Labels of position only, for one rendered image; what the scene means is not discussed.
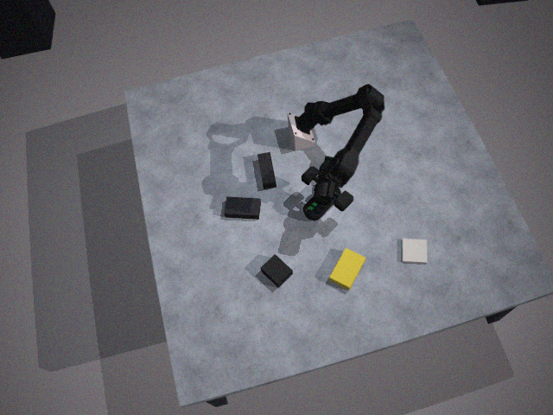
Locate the yellow rectangular block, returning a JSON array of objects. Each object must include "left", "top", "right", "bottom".
[{"left": 329, "top": 248, "right": 365, "bottom": 290}]

